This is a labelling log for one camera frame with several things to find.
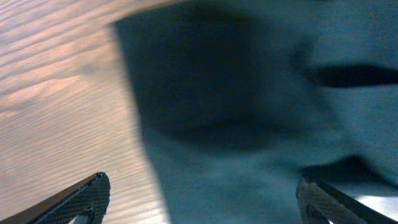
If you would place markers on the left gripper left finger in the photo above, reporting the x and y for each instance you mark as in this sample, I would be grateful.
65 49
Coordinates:
88 198

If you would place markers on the black t-shirt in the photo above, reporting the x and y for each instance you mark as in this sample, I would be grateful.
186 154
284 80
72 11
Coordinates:
238 100

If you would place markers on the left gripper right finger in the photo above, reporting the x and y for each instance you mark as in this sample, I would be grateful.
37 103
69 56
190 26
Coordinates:
320 203

